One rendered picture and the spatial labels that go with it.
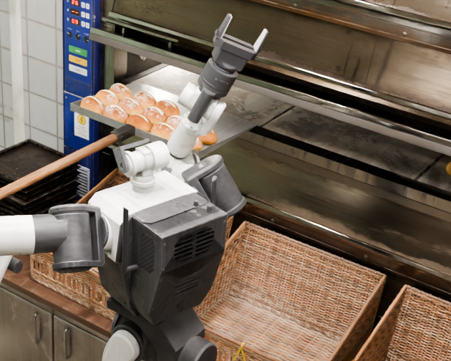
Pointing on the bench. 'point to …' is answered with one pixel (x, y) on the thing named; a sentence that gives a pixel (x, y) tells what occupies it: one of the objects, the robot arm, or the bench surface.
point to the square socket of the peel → (124, 132)
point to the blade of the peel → (233, 123)
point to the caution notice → (81, 126)
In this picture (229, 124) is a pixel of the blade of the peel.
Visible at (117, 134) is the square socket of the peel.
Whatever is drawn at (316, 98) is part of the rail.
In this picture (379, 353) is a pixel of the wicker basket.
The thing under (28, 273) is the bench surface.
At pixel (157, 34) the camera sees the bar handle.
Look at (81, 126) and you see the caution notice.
